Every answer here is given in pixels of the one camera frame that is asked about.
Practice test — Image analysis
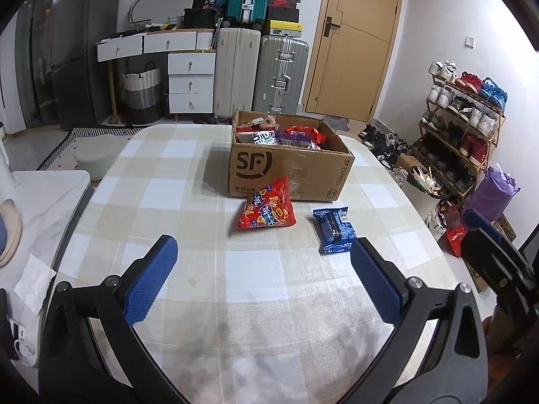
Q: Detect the blue cookie packet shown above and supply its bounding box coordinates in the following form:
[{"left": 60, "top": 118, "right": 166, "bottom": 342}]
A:
[{"left": 312, "top": 207, "right": 357, "bottom": 255}]

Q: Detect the red biscuit snack bag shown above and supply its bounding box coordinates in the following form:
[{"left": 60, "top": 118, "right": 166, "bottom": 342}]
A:
[{"left": 236, "top": 177, "right": 296, "bottom": 231}]

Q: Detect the red chocolate pie packet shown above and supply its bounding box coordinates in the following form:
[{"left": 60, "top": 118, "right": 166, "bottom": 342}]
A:
[{"left": 284, "top": 125, "right": 326, "bottom": 144}]

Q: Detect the white red noodle snack bag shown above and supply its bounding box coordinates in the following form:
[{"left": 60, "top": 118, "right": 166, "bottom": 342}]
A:
[{"left": 236, "top": 130, "right": 280, "bottom": 146}]

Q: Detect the orange bread loaf packet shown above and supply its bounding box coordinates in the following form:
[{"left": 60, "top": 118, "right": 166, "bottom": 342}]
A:
[{"left": 236, "top": 116, "right": 279, "bottom": 132}]

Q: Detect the red shopping bag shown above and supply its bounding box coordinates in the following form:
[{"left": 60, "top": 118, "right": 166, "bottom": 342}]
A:
[{"left": 439, "top": 202, "right": 467, "bottom": 258}]

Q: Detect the purple gift bag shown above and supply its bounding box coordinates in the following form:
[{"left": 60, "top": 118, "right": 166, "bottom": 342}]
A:
[{"left": 462, "top": 163, "right": 521, "bottom": 223}]

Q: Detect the white trash bin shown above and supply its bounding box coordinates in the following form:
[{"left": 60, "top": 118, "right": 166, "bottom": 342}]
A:
[{"left": 403, "top": 166, "right": 448, "bottom": 221}]

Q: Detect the wooden shoe rack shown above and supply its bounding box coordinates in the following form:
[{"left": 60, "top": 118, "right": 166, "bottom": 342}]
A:
[{"left": 411, "top": 75, "right": 506, "bottom": 205}]

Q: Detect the white marble side table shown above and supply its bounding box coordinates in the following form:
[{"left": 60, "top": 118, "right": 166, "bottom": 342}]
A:
[{"left": 1, "top": 171, "right": 93, "bottom": 368}]

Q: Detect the checked tablecloth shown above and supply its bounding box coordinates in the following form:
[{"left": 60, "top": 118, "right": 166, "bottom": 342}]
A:
[{"left": 54, "top": 122, "right": 494, "bottom": 404}]

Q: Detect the patterned floor rug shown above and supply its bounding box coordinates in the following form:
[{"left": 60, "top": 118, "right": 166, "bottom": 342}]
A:
[{"left": 36, "top": 126, "right": 149, "bottom": 171}]

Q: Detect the door mat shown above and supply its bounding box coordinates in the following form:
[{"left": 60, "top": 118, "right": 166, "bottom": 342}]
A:
[{"left": 323, "top": 115, "right": 356, "bottom": 133}]

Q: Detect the SF cardboard box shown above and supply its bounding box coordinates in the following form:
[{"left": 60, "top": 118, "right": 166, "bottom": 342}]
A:
[{"left": 227, "top": 110, "right": 354, "bottom": 202}]

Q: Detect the woven laundry basket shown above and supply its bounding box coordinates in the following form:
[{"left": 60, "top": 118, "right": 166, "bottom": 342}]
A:
[{"left": 122, "top": 61, "right": 163, "bottom": 126}]

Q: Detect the wooden door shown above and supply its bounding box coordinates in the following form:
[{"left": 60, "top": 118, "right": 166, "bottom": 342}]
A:
[{"left": 303, "top": 0, "right": 402, "bottom": 122}]

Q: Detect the silver suitcase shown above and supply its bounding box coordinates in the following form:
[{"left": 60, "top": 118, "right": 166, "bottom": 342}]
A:
[{"left": 252, "top": 35, "right": 309, "bottom": 115}]

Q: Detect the black glass cabinet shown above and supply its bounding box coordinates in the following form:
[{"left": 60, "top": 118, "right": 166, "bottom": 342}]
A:
[{"left": 14, "top": 0, "right": 59, "bottom": 128}]

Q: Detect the white drawer desk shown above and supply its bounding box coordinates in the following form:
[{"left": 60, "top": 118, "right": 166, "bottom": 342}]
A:
[{"left": 97, "top": 29, "right": 216, "bottom": 115}]

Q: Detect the stack of shoe boxes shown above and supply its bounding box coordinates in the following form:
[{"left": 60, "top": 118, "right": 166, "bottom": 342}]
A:
[{"left": 263, "top": 0, "right": 303, "bottom": 37}]

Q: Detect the beige suitcase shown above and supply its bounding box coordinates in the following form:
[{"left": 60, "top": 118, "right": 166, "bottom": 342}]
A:
[{"left": 213, "top": 27, "right": 261, "bottom": 120}]

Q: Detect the dark grey refrigerator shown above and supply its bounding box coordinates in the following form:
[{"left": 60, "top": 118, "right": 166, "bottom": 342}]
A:
[{"left": 51, "top": 0, "right": 119, "bottom": 130}]

